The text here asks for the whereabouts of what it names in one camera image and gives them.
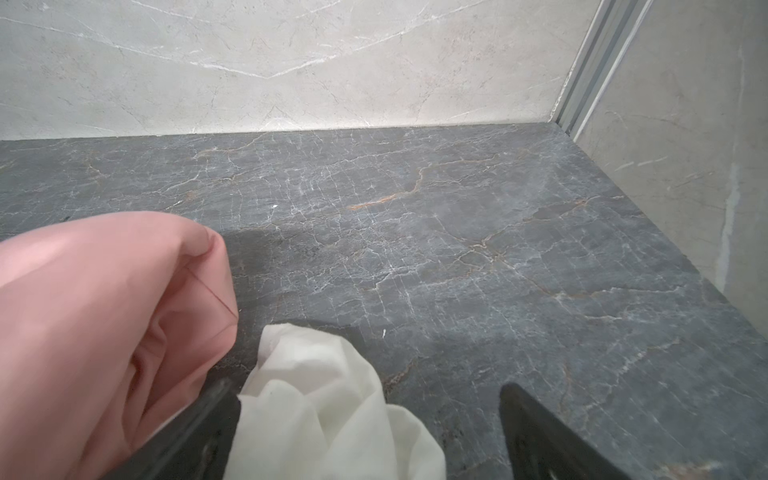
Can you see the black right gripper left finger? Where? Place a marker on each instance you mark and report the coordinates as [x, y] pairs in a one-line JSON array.
[[195, 444]]

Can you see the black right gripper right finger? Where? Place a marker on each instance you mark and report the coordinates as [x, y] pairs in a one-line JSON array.
[[540, 446]]

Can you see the white cloth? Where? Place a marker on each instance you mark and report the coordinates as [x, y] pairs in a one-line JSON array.
[[314, 408]]

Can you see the pink cartoon print cloth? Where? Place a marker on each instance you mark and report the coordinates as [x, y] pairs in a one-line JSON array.
[[109, 327]]

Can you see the aluminium frame post right corner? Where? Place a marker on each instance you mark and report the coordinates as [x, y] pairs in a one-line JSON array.
[[609, 36]]

